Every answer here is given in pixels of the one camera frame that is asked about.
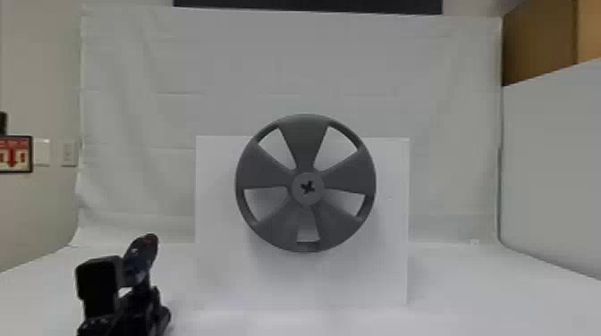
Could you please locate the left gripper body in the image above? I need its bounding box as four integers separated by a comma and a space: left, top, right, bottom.
112, 286, 173, 336

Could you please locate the grey wheel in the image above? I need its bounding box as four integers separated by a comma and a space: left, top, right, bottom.
234, 113, 377, 254

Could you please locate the brown wooden cupboard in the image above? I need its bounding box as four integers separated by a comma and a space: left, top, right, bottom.
502, 0, 601, 87

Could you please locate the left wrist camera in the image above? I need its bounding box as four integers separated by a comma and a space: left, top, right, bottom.
74, 255, 124, 317

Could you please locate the white wall switch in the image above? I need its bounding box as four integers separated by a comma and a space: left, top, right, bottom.
33, 138, 52, 167
61, 139, 79, 168

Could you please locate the red wall sign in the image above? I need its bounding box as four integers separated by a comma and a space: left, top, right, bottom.
0, 135, 34, 174

